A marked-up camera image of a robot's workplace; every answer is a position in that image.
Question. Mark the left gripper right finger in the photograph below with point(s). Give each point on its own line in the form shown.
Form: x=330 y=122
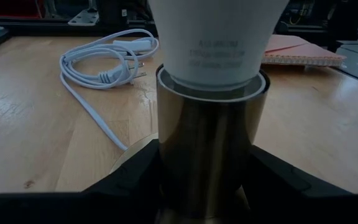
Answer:
x=278 y=180

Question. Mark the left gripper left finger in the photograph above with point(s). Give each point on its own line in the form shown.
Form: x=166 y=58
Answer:
x=135 y=177

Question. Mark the brass lamp base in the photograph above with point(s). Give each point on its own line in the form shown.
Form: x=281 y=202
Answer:
x=207 y=140

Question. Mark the white lightbulb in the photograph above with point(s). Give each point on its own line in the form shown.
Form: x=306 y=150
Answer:
x=216 y=31

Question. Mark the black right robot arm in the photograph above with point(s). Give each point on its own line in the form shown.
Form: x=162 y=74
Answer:
x=113 y=11

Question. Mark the pink spiral notebook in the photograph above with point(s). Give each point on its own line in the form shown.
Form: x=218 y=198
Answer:
x=297 y=49

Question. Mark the red storage bin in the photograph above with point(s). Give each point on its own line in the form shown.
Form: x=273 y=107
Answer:
x=11 y=6

